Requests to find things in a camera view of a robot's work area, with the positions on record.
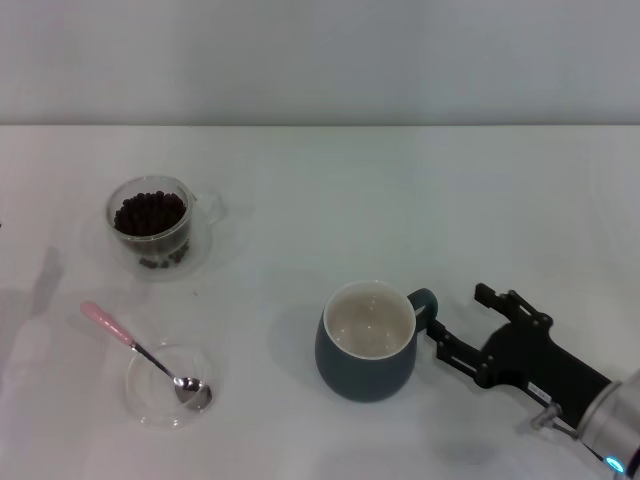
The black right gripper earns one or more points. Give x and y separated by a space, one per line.
540 360

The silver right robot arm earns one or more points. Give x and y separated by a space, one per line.
617 425

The clear glass saucer with beans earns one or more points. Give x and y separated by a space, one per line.
200 250

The spilled coffee beans on saucer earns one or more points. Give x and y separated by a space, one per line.
176 256

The coffee beans pile in glass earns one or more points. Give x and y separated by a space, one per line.
149 214

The dark green ceramic mug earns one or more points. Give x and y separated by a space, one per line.
365 372

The empty clear glass saucer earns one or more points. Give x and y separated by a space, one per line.
150 400

